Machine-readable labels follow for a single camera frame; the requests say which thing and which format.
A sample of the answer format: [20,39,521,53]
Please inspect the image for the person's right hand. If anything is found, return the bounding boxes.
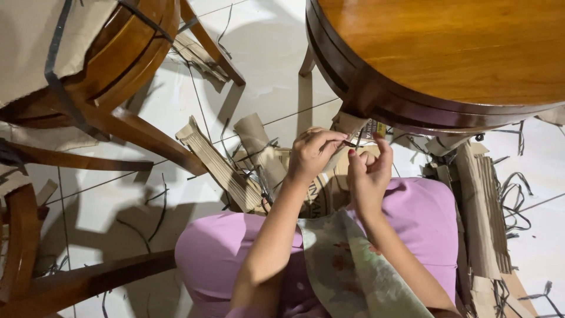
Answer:
[347,132,394,220]

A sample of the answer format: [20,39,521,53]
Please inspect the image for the person's left hand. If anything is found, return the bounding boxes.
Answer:
[287,127,350,187]

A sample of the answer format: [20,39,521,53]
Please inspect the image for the brown cardboard strip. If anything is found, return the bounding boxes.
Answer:
[323,142,354,174]

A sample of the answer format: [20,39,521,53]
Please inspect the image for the printed cardboard box piece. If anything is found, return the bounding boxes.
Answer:
[274,145,385,218]

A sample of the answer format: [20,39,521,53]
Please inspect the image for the curled brown cardboard roll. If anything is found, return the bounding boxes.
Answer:
[233,112,288,188]

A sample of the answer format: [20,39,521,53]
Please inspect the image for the yellow labelled packet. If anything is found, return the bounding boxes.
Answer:
[361,118,388,140]

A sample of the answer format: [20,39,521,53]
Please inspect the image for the folded corrugated cardboard piece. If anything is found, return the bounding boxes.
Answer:
[175,116,266,213]

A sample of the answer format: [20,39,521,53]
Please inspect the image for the person's patterned shirt hem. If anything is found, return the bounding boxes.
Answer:
[298,208,435,318]

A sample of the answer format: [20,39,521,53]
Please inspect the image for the long corrugated cardboard sheet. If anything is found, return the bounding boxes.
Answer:
[454,141,514,280]

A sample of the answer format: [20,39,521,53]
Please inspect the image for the person's lilac trousers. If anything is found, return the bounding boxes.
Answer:
[174,177,460,318]

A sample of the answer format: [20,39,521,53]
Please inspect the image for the round wooden table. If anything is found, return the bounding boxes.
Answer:
[298,0,565,136]

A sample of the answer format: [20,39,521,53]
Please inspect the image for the torn cardboard scrap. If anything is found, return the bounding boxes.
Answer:
[171,32,230,84]

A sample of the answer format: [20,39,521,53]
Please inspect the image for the small cardboard corner piece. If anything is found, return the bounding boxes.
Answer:
[535,105,565,126]

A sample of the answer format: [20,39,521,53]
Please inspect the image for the wooden chair wrapped in cardboard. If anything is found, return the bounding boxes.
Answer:
[0,0,246,176]

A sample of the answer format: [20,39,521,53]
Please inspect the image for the bare wooden chair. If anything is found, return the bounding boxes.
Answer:
[0,183,177,318]

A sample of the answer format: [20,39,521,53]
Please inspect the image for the cardboard sheet chair wrapping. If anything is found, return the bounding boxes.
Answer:
[0,0,133,109]

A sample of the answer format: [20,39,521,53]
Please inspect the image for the tangle of black straps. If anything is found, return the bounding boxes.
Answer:
[498,171,535,239]

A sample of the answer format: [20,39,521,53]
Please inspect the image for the loose black strap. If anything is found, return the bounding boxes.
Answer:
[116,172,170,253]

